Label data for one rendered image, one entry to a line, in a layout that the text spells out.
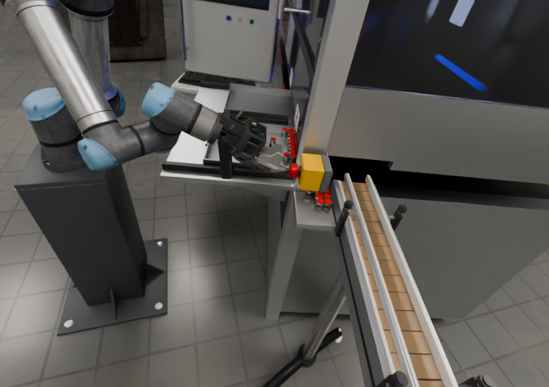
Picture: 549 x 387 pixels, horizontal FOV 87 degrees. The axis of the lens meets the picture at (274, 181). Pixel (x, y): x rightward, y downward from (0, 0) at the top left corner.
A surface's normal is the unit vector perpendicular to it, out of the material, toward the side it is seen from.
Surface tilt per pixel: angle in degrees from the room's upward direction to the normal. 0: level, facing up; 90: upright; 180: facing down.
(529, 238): 90
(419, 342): 0
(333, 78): 90
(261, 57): 90
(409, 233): 90
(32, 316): 0
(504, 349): 0
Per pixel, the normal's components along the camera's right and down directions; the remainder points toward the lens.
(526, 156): 0.01, 0.65
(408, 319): 0.12, -0.75
